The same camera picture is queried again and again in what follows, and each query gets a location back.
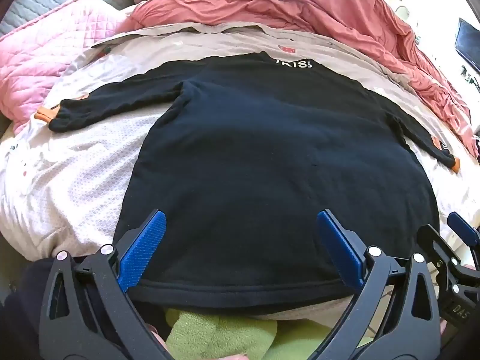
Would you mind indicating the black long-sleeve shirt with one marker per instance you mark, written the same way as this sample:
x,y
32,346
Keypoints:
x,y
262,157

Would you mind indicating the pink quilted blanket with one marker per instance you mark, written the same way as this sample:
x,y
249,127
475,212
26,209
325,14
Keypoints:
x,y
45,52

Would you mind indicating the coral duvet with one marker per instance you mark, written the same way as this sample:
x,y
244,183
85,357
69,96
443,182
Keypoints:
x,y
300,7

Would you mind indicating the beige strawberry print blanket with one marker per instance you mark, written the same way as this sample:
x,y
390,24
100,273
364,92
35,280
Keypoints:
x,y
93,176

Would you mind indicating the dark monitor screen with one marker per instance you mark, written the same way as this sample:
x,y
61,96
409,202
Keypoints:
x,y
468,43

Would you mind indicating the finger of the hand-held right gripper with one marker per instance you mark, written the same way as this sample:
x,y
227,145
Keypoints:
x,y
437,242
458,227

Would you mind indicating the person's left hand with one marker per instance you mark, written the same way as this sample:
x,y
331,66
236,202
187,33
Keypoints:
x,y
157,341

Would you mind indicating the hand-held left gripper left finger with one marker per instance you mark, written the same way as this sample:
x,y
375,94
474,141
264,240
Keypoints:
x,y
144,247

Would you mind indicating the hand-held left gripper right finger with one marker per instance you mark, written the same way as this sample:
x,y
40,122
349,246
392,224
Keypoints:
x,y
339,247

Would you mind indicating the green fleece cloth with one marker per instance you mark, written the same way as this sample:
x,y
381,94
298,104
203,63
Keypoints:
x,y
217,333

